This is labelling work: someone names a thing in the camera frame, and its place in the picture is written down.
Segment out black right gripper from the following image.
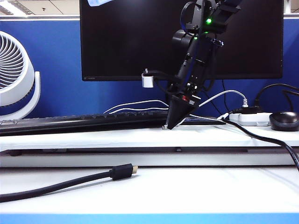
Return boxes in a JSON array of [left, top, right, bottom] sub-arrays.
[[166, 77, 206, 130]]

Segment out white Type-C charging cable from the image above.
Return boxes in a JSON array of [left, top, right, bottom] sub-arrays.
[[104, 99, 229, 130]]

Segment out black monitor stand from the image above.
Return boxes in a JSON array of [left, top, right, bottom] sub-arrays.
[[165, 81, 226, 126]]

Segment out white power strip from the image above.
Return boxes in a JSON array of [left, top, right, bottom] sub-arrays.
[[228, 112, 273, 127]]

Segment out black ASUS monitor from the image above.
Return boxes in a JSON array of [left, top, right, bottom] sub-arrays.
[[79, 0, 285, 82]]

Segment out black computer mouse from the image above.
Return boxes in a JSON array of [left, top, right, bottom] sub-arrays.
[[268, 112, 299, 132]]

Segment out blue table edge strip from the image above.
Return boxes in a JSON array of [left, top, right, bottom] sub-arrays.
[[0, 212, 299, 224]]

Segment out black Logitech keyboard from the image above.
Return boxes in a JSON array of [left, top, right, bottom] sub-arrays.
[[0, 110, 170, 137]]

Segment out blue office partition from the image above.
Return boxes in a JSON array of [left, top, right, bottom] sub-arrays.
[[0, 19, 299, 120]]

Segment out white desk fan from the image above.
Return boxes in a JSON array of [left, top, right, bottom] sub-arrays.
[[0, 30, 42, 121]]

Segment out thin black monitor cable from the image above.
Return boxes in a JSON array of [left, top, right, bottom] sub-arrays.
[[221, 80, 231, 114]]

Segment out white cable with ribbed plug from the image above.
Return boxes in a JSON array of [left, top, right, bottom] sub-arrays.
[[198, 90, 248, 113]]

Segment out black plug with cable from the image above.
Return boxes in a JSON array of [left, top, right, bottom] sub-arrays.
[[232, 83, 299, 115]]

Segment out black cable with gold connector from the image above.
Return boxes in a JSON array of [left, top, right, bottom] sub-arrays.
[[0, 164, 139, 203]]

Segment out thick black power cable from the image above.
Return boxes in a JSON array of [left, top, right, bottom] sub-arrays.
[[221, 118, 299, 175]]

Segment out thin black mouse cable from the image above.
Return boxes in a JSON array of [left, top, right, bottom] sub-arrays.
[[281, 90, 299, 113]]

